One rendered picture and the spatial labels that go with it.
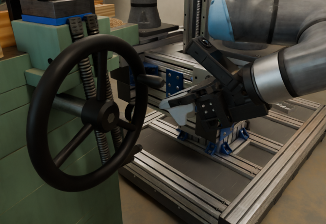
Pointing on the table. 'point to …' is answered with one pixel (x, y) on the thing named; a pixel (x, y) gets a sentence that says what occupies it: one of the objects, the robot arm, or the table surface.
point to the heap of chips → (115, 22)
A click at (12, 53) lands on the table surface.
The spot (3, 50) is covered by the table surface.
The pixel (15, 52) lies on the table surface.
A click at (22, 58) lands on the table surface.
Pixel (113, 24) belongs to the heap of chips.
